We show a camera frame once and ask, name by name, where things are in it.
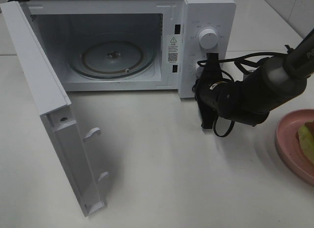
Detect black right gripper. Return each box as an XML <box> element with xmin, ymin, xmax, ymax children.
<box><xmin>194</xmin><ymin>53</ymin><xmax>226</xmax><ymax>129</ymax></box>

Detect pink plate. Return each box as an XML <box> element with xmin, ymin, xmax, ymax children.
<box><xmin>275</xmin><ymin>109</ymin><xmax>314</xmax><ymax>185</ymax></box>

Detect sandwich with lettuce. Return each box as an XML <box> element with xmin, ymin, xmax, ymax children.
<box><xmin>297</xmin><ymin>121</ymin><xmax>314</xmax><ymax>164</ymax></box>

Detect white microwave door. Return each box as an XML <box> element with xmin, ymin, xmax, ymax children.
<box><xmin>0</xmin><ymin>1</ymin><xmax>105</xmax><ymax>216</ymax></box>

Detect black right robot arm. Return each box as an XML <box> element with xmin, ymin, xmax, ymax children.
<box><xmin>193</xmin><ymin>31</ymin><xmax>314</xmax><ymax>137</ymax></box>

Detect white lower microwave knob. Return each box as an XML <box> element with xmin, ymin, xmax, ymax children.
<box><xmin>195</xmin><ymin>63</ymin><xmax>204</xmax><ymax>78</ymax></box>

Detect white microwave knob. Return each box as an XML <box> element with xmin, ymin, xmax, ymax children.
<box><xmin>199</xmin><ymin>28</ymin><xmax>218</xmax><ymax>49</ymax></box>
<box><xmin>195</xmin><ymin>63</ymin><xmax>204</xmax><ymax>78</ymax></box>

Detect white upper microwave knob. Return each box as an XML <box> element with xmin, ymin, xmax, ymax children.
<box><xmin>199</xmin><ymin>28</ymin><xmax>218</xmax><ymax>49</ymax></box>

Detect glass microwave turntable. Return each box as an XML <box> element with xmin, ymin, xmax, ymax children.
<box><xmin>67</xmin><ymin>32</ymin><xmax>160</xmax><ymax>80</ymax></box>

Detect white microwave oven body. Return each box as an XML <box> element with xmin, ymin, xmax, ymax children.
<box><xmin>7</xmin><ymin>0</ymin><xmax>236</xmax><ymax>98</ymax></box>

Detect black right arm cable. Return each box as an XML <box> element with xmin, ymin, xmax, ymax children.
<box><xmin>196</xmin><ymin>44</ymin><xmax>295</xmax><ymax>138</ymax></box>

